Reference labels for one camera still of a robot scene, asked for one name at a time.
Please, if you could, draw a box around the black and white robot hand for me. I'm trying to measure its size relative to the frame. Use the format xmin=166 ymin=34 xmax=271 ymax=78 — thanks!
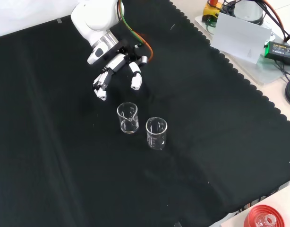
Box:
xmin=92 ymin=39 xmax=149 ymax=102

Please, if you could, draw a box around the clear glass beaker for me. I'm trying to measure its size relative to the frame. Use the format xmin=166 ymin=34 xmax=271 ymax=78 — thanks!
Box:
xmin=145 ymin=116 xmax=169 ymax=150
xmin=117 ymin=102 xmax=139 ymax=135

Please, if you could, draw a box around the black bench cloth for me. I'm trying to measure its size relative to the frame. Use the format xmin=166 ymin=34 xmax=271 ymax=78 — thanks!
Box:
xmin=0 ymin=0 xmax=290 ymax=227

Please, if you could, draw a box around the yellow stop button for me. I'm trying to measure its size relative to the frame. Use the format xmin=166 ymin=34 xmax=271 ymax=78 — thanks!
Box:
xmin=203 ymin=0 xmax=225 ymax=22

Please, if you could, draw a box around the pale board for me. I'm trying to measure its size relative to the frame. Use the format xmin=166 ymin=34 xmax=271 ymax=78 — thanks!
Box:
xmin=209 ymin=11 xmax=273 ymax=65

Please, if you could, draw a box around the green power supply box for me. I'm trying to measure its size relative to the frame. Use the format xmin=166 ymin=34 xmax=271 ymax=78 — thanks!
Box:
xmin=264 ymin=41 xmax=290 ymax=66

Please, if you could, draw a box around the red ribbed round stand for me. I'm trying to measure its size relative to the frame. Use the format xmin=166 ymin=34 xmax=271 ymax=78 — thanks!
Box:
xmin=244 ymin=205 xmax=284 ymax=227

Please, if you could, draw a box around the clear glass flask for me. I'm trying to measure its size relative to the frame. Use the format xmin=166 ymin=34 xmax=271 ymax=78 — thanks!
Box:
xmin=254 ymin=213 xmax=277 ymax=227

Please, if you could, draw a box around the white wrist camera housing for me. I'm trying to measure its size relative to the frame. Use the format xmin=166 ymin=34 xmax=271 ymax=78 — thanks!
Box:
xmin=87 ymin=42 xmax=112 ymax=65

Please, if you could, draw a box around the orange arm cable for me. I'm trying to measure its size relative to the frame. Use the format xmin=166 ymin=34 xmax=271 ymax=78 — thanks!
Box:
xmin=117 ymin=0 xmax=154 ymax=62

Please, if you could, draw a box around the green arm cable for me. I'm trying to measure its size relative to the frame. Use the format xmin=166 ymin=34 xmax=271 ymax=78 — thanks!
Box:
xmin=119 ymin=0 xmax=146 ymax=47

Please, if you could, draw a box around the clear base plate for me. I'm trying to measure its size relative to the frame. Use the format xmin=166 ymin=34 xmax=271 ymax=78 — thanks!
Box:
xmin=194 ymin=9 xmax=290 ymax=86

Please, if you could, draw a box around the orange-red base cable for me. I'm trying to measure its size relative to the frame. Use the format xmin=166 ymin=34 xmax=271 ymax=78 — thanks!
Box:
xmin=260 ymin=0 xmax=290 ymax=46

